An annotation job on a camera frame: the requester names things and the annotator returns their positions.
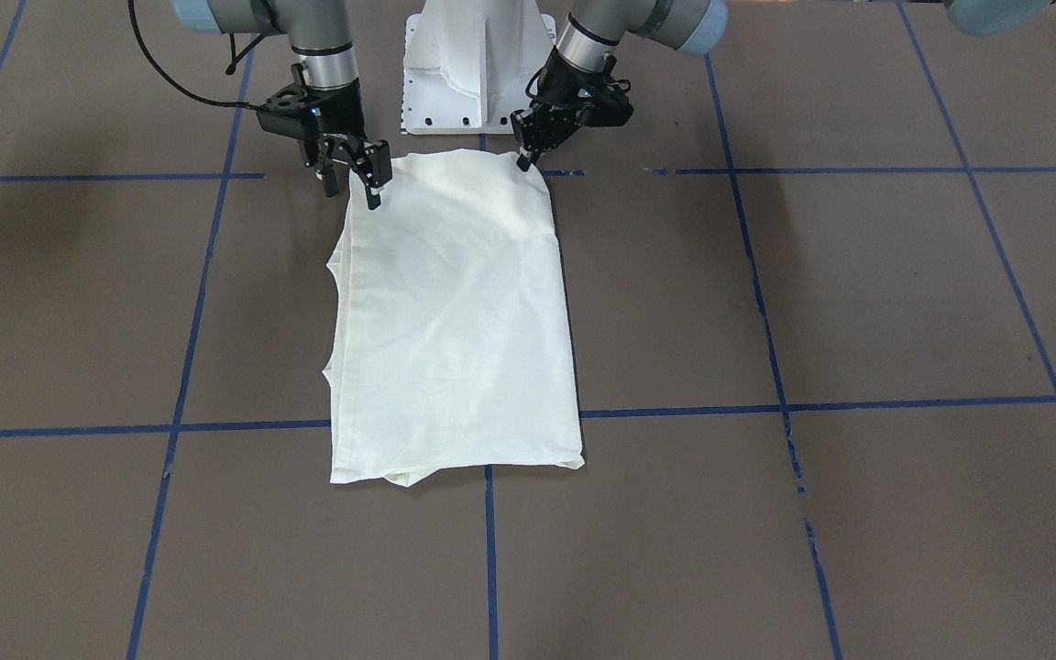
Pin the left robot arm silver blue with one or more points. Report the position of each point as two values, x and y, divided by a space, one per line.
594 29

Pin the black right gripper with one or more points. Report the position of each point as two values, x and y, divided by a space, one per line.
342 114

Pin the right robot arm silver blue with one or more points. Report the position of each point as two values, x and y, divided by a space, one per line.
317 31

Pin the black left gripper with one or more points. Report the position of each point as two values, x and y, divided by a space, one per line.
563 92

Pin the white long-sleeve cat shirt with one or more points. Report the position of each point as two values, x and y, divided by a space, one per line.
452 344

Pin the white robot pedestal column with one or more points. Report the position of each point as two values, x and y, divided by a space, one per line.
467 63

